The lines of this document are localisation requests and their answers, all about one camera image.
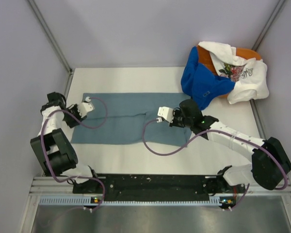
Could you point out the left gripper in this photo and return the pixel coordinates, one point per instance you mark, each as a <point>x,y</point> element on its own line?
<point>75,108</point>

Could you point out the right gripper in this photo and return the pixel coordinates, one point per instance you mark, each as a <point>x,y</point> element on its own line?
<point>175,112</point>

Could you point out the grey-blue t shirt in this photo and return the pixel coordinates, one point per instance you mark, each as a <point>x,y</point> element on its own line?
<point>120,118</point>

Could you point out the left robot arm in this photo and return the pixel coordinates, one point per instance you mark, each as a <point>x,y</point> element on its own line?
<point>51,147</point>

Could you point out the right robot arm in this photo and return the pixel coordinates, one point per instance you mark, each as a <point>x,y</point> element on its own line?
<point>268,165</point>

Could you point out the royal blue t shirt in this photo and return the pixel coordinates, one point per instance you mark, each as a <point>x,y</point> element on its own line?
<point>201,84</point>

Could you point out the white printed t shirt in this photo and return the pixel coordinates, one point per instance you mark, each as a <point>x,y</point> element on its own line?
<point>242,72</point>

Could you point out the orange basket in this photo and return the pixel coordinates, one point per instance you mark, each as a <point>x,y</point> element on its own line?
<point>247,54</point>

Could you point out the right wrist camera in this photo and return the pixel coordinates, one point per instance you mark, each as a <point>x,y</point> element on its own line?
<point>165,114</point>

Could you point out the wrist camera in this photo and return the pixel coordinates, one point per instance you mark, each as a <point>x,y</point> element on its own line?
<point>165,114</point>
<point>86,106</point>

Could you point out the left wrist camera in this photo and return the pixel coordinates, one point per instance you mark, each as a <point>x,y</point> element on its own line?
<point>86,106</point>

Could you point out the aluminium frame profile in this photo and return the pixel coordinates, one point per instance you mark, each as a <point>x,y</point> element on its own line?
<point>48,186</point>

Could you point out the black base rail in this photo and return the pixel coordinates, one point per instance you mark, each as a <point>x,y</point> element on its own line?
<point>142,187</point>

